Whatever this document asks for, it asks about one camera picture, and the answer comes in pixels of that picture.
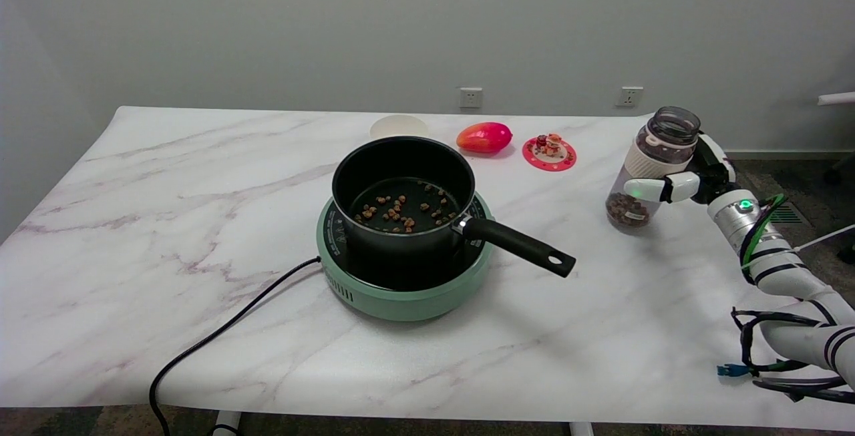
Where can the clear bottle with white band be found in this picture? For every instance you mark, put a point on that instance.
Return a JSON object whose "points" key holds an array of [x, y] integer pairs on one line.
{"points": [[644, 169]]}

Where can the red toy mango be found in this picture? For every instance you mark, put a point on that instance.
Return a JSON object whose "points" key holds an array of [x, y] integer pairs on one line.
{"points": [[484, 137]]}

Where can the red coaster with figurines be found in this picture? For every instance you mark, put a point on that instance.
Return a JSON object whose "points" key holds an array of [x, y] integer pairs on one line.
{"points": [[549, 153]]}

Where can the white wall socket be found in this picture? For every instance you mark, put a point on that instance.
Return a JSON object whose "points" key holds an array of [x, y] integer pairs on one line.
{"points": [[629, 96], [471, 97]]}

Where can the green induction cooker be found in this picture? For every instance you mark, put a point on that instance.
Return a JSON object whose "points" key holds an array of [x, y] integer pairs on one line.
{"points": [[401, 286]]}

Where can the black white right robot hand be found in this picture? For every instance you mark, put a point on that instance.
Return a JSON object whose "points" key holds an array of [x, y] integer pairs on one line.
{"points": [[695, 179]]}

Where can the white table leg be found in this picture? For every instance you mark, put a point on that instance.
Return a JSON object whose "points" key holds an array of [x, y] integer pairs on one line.
{"points": [[226, 424], [581, 428]]}

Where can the white round lid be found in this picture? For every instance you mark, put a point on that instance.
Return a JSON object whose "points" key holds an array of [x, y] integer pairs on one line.
{"points": [[399, 126]]}

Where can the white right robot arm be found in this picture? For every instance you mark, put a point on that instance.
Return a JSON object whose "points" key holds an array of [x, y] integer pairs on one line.
{"points": [[781, 269]]}

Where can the white pipe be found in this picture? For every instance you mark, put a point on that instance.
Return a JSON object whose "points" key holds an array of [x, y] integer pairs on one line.
{"points": [[836, 98]]}

